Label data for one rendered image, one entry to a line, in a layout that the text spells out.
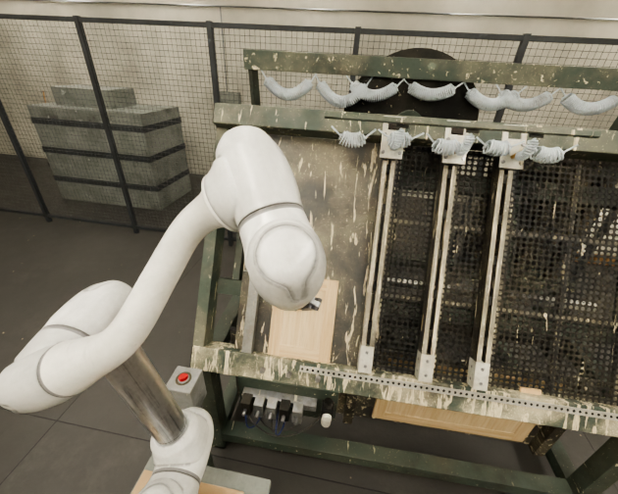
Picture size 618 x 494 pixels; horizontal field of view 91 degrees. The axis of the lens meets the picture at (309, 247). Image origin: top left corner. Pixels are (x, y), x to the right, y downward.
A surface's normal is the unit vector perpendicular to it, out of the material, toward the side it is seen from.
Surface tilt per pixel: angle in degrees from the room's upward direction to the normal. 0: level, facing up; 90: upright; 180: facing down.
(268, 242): 40
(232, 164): 54
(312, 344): 59
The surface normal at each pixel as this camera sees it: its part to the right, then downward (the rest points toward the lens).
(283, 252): 0.00, -0.27
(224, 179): -0.48, -0.08
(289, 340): -0.10, 0.00
